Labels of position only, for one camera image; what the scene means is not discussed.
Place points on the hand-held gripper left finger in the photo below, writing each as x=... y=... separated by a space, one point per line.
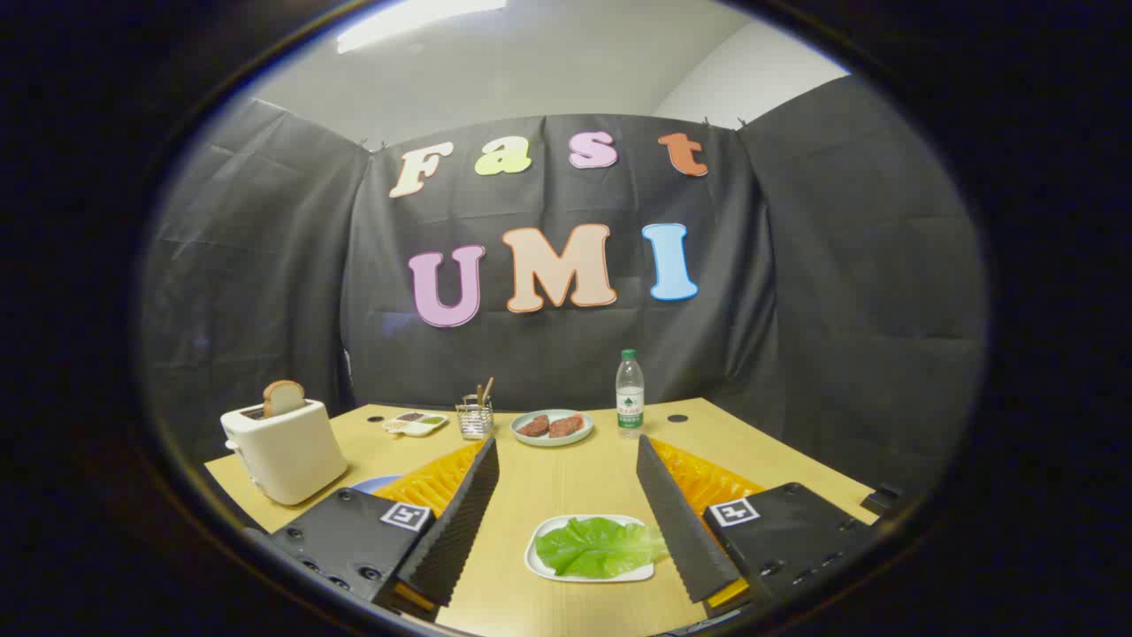
x=460 y=531

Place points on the white toaster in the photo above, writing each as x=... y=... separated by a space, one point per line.
x=292 y=451

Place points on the toasted bread slice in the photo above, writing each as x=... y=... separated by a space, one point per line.
x=283 y=398

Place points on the blue round plate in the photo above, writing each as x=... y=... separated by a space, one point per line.
x=376 y=484

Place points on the brown meat patty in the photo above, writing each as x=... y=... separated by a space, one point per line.
x=566 y=425
x=533 y=426

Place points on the white square plate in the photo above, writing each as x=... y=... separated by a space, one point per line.
x=637 y=573

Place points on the white divided seasoning dish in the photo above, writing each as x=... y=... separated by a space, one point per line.
x=416 y=426

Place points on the green lettuce leaf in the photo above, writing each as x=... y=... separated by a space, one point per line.
x=592 y=548

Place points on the metal mesh utensil holder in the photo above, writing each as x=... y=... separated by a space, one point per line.
x=475 y=423

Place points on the clear plastic water bottle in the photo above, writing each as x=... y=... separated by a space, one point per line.
x=630 y=398

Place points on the black backdrop cloth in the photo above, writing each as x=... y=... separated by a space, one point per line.
x=265 y=265

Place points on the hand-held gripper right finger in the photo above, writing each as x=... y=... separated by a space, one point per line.
x=676 y=522

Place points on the pale green round plate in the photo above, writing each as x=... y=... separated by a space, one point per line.
x=553 y=441

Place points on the black table clamp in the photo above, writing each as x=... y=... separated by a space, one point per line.
x=884 y=498

